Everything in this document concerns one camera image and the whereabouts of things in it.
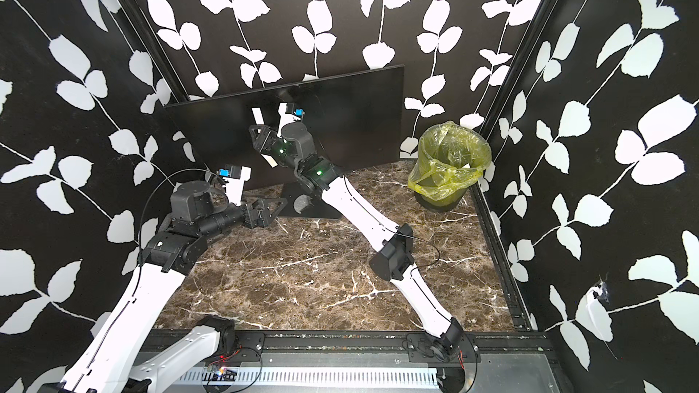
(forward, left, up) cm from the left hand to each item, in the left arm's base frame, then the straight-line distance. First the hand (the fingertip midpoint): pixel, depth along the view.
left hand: (274, 196), depth 68 cm
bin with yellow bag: (+28, -59, -18) cm, 67 cm away
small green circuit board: (-34, +16, -32) cm, 49 cm away
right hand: (+17, +6, +8) cm, 20 cm away
